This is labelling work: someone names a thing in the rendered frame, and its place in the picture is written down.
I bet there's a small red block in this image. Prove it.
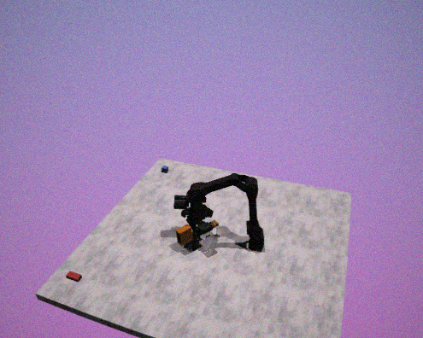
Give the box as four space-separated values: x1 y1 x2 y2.
66 271 82 282

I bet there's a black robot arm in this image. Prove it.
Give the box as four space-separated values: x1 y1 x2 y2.
173 173 264 252

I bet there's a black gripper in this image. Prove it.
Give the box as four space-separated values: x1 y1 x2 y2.
181 207 213 236

